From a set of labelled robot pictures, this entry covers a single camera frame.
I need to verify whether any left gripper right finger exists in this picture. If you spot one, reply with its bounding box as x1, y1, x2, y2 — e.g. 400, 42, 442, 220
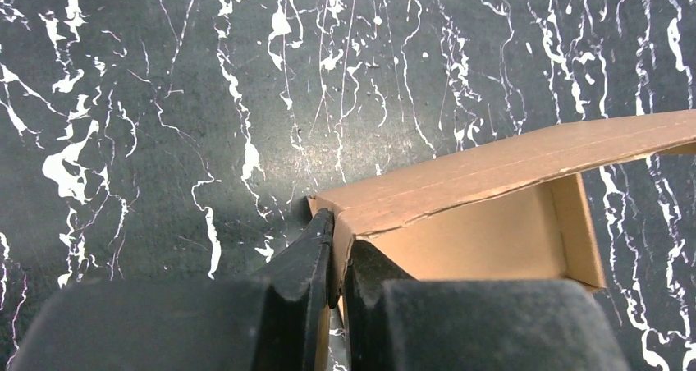
343, 241, 629, 370

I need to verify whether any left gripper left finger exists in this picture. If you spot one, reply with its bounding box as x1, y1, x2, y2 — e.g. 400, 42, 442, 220
10, 209, 334, 370

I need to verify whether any brown cardboard box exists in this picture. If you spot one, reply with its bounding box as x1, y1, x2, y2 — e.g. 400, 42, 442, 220
307, 108, 696, 371

